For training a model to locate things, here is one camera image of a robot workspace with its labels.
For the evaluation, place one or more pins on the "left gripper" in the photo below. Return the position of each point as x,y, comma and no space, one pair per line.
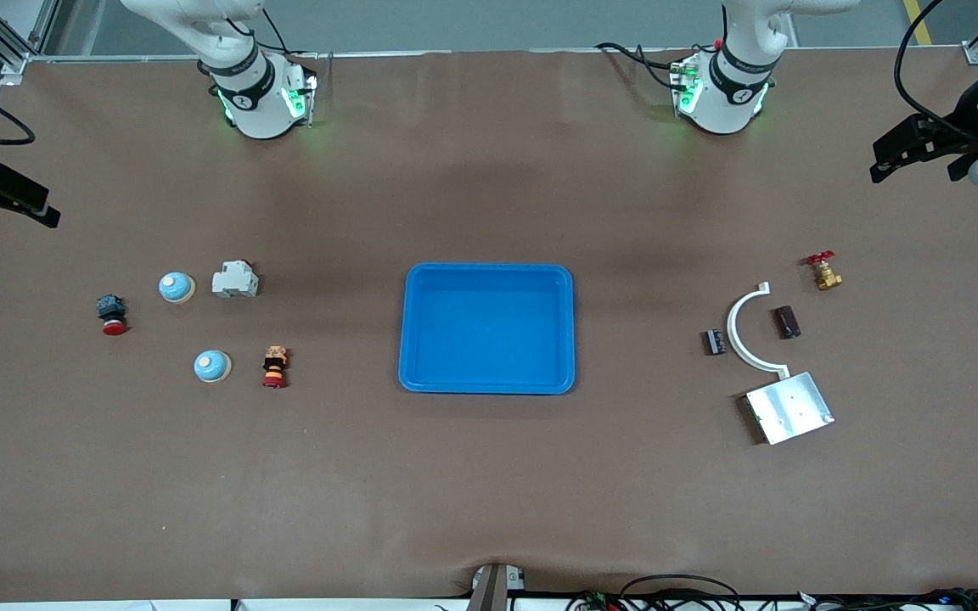
958,131

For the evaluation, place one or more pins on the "light blue call bell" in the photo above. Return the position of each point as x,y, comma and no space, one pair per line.
212,366
177,287

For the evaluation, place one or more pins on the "dark brown cylindrical capacitor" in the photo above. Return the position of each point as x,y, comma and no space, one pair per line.
788,322

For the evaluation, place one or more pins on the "dark capacitor with grey stripe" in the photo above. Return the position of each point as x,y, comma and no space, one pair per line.
714,342

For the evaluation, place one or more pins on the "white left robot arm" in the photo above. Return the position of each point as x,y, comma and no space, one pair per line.
727,102

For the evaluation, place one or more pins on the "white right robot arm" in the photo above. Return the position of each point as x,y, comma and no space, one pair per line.
260,110

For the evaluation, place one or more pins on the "red emergency stop button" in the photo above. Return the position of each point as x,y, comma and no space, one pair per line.
112,312

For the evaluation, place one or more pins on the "white circuit breaker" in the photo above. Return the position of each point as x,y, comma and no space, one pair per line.
234,280

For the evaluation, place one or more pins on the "silver metal plate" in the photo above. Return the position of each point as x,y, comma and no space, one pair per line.
790,409

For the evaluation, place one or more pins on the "blue plastic tray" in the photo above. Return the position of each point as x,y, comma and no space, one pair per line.
489,339

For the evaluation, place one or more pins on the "orange red stacked push switch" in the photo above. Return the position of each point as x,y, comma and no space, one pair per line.
275,365

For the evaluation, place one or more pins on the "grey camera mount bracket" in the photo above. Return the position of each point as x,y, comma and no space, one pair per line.
493,590

